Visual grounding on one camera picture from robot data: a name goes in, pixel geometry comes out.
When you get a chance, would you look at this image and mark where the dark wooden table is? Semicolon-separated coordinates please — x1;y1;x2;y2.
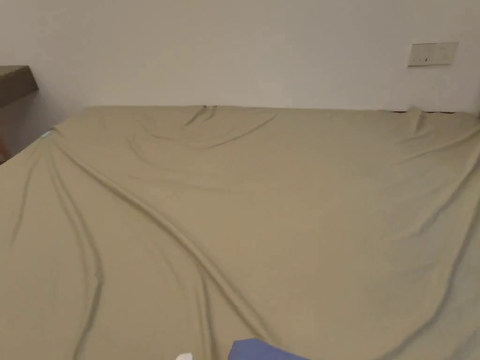
0;65;40;165

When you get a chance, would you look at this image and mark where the bed with beige sheet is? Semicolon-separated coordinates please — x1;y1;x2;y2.
0;105;480;360

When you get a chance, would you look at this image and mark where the wall switch panel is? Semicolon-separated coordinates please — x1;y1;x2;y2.
407;42;459;68

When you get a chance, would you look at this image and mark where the blue garment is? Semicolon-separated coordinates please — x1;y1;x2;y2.
228;338;309;360

